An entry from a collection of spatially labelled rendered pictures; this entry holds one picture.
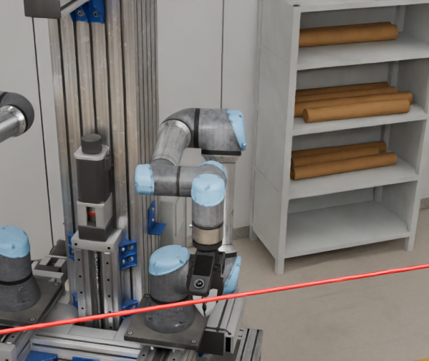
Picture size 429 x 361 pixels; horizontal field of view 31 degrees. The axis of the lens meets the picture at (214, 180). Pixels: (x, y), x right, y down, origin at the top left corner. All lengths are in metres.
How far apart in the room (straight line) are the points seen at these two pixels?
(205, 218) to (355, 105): 2.60
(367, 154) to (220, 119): 2.56
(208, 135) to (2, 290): 0.79
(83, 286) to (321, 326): 1.93
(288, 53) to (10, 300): 2.09
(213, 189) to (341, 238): 2.95
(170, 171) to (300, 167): 2.58
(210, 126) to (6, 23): 1.99
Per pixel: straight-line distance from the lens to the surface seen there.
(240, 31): 4.28
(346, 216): 4.86
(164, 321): 2.29
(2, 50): 4.01
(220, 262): 1.85
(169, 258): 2.21
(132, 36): 2.14
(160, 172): 1.84
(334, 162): 4.47
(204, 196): 1.73
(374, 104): 4.32
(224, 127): 2.17
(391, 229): 4.78
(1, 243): 2.36
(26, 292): 2.44
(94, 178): 2.24
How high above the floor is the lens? 2.44
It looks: 26 degrees down
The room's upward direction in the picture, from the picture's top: 1 degrees clockwise
